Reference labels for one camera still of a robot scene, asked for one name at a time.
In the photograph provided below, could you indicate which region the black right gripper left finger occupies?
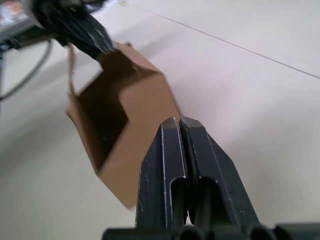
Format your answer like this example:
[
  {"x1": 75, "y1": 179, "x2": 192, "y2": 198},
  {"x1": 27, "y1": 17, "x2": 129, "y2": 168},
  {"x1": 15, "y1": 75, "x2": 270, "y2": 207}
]
[{"x1": 134, "y1": 117, "x2": 188, "y2": 229}]

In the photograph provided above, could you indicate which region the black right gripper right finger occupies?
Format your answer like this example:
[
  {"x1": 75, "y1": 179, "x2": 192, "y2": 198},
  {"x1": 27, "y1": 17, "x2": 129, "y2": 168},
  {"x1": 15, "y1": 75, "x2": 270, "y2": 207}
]
[{"x1": 178, "y1": 116, "x2": 261, "y2": 225}]

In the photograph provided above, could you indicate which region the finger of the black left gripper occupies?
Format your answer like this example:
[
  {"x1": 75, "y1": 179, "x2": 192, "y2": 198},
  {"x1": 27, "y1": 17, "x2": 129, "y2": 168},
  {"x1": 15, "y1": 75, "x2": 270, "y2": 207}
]
[
  {"x1": 79, "y1": 11, "x2": 116, "y2": 55},
  {"x1": 61, "y1": 22, "x2": 104, "y2": 62}
]

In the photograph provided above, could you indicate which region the small brown cardboard box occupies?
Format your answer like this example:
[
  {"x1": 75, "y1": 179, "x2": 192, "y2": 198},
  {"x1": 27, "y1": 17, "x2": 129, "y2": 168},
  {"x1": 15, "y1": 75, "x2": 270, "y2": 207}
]
[{"x1": 65, "y1": 41, "x2": 182, "y2": 210}]

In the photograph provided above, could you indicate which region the grey cable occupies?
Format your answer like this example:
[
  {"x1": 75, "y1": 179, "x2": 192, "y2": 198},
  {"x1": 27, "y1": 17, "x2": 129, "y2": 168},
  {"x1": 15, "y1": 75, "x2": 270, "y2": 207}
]
[{"x1": 0, "y1": 39, "x2": 55, "y2": 101}]

